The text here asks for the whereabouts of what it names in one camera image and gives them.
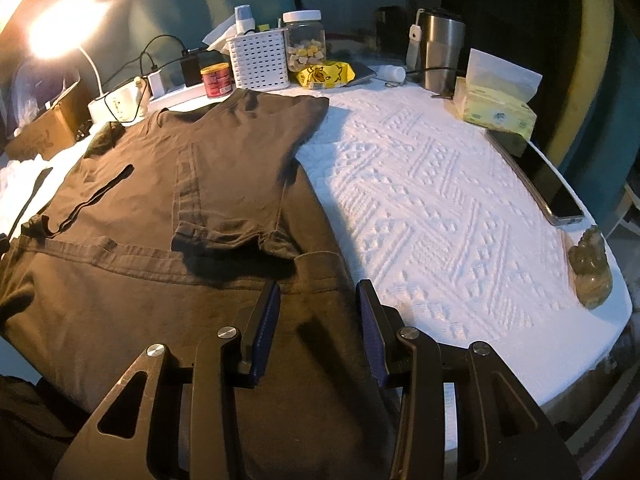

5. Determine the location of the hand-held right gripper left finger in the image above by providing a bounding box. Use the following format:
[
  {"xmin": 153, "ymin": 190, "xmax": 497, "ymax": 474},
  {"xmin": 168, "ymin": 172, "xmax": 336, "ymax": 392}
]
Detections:
[{"xmin": 52, "ymin": 280, "xmax": 282, "ymax": 480}]

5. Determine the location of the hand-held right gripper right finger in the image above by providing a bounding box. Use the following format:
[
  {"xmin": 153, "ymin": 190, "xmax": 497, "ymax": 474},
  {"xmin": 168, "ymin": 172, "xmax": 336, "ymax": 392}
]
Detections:
[{"xmin": 356, "ymin": 280, "xmax": 583, "ymax": 480}]

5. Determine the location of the large dark brown garment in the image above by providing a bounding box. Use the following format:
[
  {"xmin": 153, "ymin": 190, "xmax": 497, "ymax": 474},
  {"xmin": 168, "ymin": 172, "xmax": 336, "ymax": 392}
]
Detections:
[{"xmin": 0, "ymin": 175, "xmax": 406, "ymax": 480}]

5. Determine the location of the smartphone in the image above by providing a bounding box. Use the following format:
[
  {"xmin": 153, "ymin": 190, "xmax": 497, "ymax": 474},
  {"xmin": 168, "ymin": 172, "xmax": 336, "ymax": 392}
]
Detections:
[{"xmin": 484, "ymin": 129, "xmax": 586, "ymax": 227}]

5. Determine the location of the brown figurine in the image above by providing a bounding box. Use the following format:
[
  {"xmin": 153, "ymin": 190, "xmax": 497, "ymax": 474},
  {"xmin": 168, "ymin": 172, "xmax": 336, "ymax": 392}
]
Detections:
[{"xmin": 567, "ymin": 227, "xmax": 614, "ymax": 309}]

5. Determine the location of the grey tablet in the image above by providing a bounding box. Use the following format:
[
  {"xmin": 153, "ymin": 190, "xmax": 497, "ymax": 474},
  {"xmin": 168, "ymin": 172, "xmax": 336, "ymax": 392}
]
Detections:
[{"xmin": 349, "ymin": 62, "xmax": 377, "ymax": 85}]

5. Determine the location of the dark green cloth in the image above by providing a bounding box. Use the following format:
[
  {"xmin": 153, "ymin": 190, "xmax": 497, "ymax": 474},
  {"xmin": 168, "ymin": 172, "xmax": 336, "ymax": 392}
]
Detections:
[{"xmin": 84, "ymin": 122, "xmax": 126, "ymax": 159}]

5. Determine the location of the green yellow tissue pack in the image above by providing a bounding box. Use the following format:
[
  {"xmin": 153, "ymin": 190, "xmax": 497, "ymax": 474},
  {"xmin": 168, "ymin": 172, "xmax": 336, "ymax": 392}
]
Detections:
[{"xmin": 452, "ymin": 48, "xmax": 544, "ymax": 139}]

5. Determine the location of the yellow snack packet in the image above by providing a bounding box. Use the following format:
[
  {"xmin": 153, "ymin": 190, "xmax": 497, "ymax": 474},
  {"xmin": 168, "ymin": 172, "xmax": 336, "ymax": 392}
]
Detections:
[{"xmin": 296, "ymin": 60, "xmax": 356, "ymax": 90}]

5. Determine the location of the red can with yellow lid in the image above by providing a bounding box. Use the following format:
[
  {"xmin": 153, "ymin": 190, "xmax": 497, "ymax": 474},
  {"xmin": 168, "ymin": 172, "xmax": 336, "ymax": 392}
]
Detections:
[{"xmin": 201, "ymin": 63, "xmax": 234, "ymax": 99}]

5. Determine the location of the white perforated plastic basket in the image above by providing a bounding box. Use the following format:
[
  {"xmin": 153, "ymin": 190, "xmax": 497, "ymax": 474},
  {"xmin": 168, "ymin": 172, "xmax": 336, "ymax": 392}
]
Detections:
[{"xmin": 225, "ymin": 29, "xmax": 291, "ymax": 92}]

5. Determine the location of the black charger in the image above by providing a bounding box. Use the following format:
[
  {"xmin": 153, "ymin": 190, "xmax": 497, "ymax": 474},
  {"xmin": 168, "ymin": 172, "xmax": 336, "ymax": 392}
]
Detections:
[{"xmin": 181, "ymin": 50, "xmax": 202, "ymax": 87}]

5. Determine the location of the stainless steel tumbler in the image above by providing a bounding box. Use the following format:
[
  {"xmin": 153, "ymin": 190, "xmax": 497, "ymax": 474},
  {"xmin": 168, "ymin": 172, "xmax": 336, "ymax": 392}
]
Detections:
[{"xmin": 417, "ymin": 8, "xmax": 467, "ymax": 92}]

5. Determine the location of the clear jar with white lid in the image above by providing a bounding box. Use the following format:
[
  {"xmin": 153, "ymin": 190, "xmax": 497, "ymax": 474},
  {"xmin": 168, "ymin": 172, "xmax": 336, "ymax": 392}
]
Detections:
[{"xmin": 282, "ymin": 10, "xmax": 327, "ymax": 74}]

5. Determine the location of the black container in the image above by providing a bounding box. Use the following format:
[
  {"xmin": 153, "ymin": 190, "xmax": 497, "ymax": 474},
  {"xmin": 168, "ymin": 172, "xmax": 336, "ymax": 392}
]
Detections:
[{"xmin": 376, "ymin": 6, "xmax": 409, "ymax": 52}]

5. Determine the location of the cardboard box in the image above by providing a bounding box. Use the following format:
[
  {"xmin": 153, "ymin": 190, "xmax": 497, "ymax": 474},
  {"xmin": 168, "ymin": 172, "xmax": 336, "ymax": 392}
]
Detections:
[{"xmin": 4, "ymin": 79, "xmax": 84, "ymax": 162}]

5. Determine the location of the white crumpled tissue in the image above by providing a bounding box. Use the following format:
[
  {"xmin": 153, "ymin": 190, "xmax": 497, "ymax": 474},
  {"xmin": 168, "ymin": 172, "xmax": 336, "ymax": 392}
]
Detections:
[{"xmin": 202, "ymin": 12, "xmax": 237, "ymax": 54}]

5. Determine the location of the blue and white bottle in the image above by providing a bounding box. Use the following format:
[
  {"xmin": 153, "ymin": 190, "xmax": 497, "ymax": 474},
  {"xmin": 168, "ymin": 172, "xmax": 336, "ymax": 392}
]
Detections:
[{"xmin": 234, "ymin": 5, "xmax": 256, "ymax": 34}]

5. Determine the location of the clear plastic bag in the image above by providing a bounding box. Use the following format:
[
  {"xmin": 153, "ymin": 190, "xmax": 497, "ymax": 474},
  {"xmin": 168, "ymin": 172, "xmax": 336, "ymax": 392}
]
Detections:
[{"xmin": 9, "ymin": 62, "xmax": 81, "ymax": 128}]

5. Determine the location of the white gooseneck desk lamp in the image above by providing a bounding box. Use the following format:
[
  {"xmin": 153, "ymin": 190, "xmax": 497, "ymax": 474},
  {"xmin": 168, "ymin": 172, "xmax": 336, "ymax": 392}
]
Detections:
[{"xmin": 27, "ymin": 0, "xmax": 123, "ymax": 122}]

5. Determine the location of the black strap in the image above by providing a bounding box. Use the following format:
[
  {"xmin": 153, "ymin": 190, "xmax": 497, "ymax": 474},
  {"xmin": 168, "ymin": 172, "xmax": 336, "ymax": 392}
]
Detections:
[{"xmin": 9, "ymin": 167, "xmax": 54, "ymax": 241}]

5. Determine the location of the white strap with tag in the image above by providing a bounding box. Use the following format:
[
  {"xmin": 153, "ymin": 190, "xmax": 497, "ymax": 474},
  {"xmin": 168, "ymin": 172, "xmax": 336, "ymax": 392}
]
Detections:
[{"xmin": 405, "ymin": 23, "xmax": 426, "ymax": 74}]

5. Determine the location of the black charging cable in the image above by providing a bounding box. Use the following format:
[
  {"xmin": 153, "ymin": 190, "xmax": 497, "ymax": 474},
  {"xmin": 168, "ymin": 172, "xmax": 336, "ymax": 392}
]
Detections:
[
  {"xmin": 150, "ymin": 47, "xmax": 211, "ymax": 75},
  {"xmin": 140, "ymin": 34, "xmax": 190, "ymax": 77}
]

